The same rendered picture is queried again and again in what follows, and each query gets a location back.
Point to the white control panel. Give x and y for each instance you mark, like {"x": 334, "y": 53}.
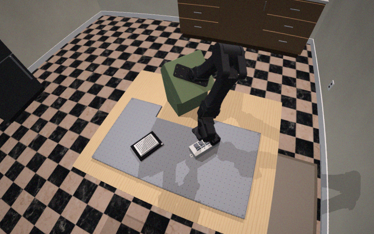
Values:
{"x": 200, "y": 148}

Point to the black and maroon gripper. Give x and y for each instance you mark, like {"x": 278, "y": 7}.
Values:
{"x": 195, "y": 131}

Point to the white well plate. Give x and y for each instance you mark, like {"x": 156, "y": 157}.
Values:
{"x": 146, "y": 144}

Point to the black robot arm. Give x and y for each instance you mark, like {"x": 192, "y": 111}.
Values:
{"x": 223, "y": 57}

